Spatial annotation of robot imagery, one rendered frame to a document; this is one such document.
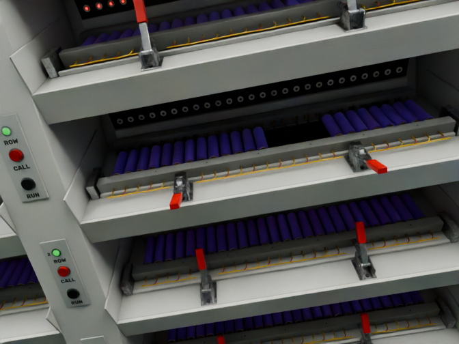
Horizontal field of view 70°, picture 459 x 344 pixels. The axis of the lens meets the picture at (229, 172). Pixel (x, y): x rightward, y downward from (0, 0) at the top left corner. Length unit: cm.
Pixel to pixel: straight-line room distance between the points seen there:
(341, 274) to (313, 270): 5
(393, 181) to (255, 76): 26
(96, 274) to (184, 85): 32
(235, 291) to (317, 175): 24
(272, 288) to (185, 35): 42
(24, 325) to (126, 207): 31
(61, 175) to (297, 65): 36
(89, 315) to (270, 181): 37
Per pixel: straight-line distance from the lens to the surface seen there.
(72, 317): 65
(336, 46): 47
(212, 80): 45
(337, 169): 52
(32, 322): 73
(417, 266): 65
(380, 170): 45
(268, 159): 52
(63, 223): 55
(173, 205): 43
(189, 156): 55
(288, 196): 50
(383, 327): 78
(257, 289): 60
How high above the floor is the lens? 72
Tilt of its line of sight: 19 degrees down
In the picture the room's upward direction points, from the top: 11 degrees counter-clockwise
